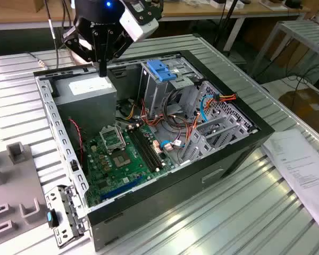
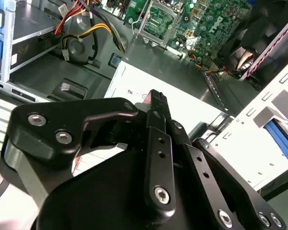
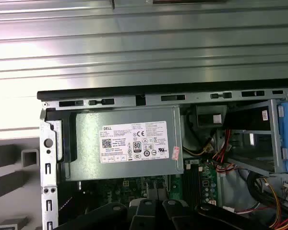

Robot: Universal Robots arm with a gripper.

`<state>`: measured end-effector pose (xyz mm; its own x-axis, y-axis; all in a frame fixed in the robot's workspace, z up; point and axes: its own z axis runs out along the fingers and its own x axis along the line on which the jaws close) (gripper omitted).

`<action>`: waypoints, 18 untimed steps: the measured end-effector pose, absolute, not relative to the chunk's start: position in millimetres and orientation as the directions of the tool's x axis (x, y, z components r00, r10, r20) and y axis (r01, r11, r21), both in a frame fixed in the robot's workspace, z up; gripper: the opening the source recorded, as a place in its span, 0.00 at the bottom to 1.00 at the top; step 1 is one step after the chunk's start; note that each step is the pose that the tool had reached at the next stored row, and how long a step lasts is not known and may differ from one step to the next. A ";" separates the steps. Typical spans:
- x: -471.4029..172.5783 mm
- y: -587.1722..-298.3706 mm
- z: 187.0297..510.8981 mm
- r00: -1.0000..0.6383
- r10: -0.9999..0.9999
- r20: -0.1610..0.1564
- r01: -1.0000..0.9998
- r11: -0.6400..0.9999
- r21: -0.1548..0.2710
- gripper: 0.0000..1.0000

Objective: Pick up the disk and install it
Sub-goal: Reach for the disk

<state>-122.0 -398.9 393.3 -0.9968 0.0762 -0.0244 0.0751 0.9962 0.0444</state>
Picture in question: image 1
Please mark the grey perforated disk bay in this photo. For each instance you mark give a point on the grey perforated disk bay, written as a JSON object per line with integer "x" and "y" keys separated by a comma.
{"x": 228, "y": 111}

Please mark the green motherboard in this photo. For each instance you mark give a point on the green motherboard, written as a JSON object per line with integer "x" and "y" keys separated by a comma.
{"x": 103, "y": 170}

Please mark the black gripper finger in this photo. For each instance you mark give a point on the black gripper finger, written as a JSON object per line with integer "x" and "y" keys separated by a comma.
{"x": 110, "y": 47}
{"x": 97, "y": 47}

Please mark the grey power supply unit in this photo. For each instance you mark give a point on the grey power supply unit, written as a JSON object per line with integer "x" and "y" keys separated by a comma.
{"x": 87, "y": 109}

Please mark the grey slatted side table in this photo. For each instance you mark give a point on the grey slatted side table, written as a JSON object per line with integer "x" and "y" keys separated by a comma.
{"x": 308, "y": 34}

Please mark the blue plastic drive latch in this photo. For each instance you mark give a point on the blue plastic drive latch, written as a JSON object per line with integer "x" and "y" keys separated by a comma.
{"x": 157, "y": 69}

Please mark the brown cardboard box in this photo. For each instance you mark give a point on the brown cardboard box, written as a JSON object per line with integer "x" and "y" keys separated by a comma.
{"x": 308, "y": 111}

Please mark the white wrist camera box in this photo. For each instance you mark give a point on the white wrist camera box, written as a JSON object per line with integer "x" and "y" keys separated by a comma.
{"x": 138, "y": 26}

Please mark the metal expansion card bracket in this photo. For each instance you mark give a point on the metal expansion card bracket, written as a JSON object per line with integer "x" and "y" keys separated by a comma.
{"x": 69, "y": 212}

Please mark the grey parts rack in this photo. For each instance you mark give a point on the grey parts rack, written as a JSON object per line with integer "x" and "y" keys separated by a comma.
{"x": 13, "y": 180}

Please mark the grey optical drive cage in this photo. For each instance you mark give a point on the grey optical drive cage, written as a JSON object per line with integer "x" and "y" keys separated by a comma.
{"x": 151, "y": 93}

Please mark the black RAM slot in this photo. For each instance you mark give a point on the black RAM slot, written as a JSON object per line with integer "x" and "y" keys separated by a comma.
{"x": 150, "y": 148}
{"x": 143, "y": 148}
{"x": 140, "y": 148}
{"x": 146, "y": 148}

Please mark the blue expansion slot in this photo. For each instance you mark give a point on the blue expansion slot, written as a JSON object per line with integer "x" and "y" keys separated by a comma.
{"x": 122, "y": 187}

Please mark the black open PC case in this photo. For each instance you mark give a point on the black open PC case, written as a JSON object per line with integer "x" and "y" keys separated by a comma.
{"x": 162, "y": 202}

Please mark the white printed paper sheet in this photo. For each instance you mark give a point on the white printed paper sheet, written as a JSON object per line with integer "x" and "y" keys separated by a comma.
{"x": 295, "y": 164}

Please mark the CPU socket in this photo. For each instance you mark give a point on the CPU socket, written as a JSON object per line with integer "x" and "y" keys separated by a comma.
{"x": 121, "y": 159}

